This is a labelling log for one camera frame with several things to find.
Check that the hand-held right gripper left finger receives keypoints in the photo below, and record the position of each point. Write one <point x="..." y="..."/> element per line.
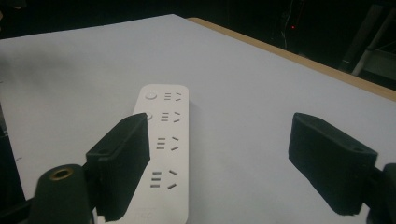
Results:
<point x="121" y="161"/>

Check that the white power strip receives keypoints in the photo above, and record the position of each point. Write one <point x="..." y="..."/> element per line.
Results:
<point x="168" y="155"/>

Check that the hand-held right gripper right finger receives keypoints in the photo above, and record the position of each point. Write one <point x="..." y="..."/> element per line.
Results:
<point x="330" y="165"/>

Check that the metal stand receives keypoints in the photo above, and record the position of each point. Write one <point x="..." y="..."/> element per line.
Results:
<point x="369" y="46"/>

